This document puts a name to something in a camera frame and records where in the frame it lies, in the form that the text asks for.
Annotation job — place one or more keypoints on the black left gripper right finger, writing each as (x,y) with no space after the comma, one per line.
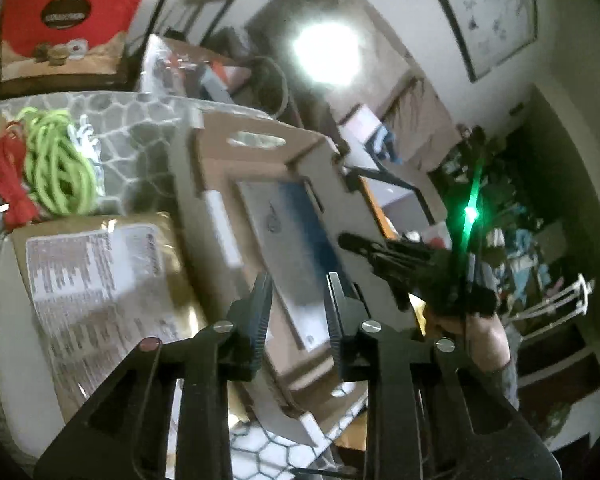
(431,414)

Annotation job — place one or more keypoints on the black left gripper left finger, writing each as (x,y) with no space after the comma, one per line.
(122,430)

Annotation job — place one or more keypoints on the large gold foil packet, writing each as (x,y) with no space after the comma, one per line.
(98,285)

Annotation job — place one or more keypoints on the cardboard storage box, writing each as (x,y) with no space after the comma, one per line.
(257,195)

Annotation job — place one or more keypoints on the grey sleeve forearm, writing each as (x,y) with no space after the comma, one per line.
(503,377)

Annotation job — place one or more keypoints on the person's right hand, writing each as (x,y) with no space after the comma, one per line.
(484,337)

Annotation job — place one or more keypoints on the grey honeycomb pattern mat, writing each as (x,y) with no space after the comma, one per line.
(104,154)

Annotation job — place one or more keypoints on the clear plastic wrapped box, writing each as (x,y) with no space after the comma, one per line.
(171,67)

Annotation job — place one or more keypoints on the dark wooden side table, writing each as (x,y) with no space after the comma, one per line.
(122,80)

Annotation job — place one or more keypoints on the red collection paper bag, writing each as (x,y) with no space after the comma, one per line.
(42,38)

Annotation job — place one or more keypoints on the framed wall picture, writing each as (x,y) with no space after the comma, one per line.
(489,32)

